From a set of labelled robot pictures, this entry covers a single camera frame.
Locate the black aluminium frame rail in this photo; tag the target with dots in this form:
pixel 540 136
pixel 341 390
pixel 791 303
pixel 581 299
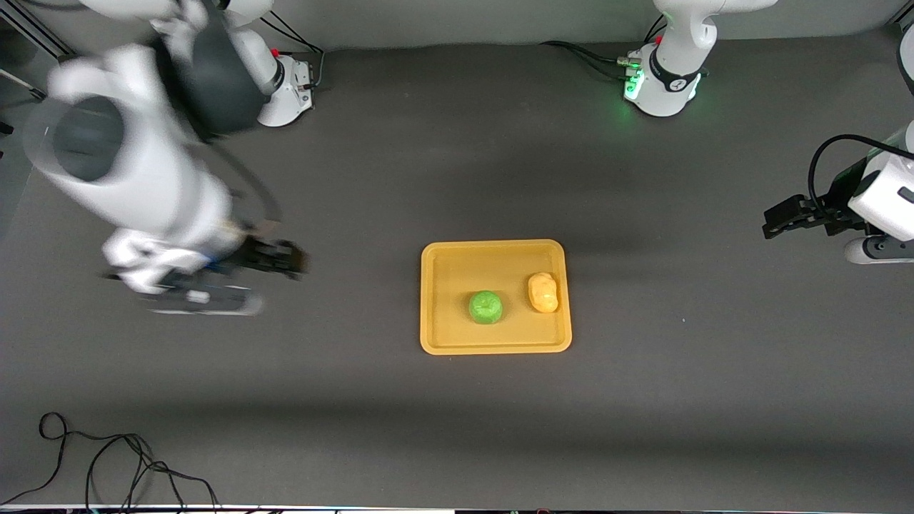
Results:
pixel 43 37

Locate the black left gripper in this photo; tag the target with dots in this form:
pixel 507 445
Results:
pixel 832 208

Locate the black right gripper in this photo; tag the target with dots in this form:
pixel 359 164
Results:
pixel 258 255

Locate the yellow potato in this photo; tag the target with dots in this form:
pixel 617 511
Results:
pixel 543 293

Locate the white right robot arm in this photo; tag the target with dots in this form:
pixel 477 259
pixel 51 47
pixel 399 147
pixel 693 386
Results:
pixel 143 178

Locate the green apple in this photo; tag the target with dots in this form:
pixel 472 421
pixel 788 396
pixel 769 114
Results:
pixel 485 307

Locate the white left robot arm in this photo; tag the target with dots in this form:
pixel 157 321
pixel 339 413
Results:
pixel 671 71

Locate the yellow plastic tray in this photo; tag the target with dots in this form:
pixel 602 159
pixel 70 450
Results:
pixel 450 285

